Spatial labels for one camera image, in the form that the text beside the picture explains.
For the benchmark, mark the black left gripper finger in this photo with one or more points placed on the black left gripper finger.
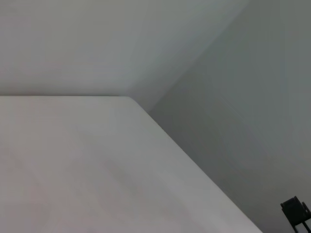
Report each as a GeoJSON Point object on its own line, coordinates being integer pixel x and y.
{"type": "Point", "coordinates": [295, 213]}

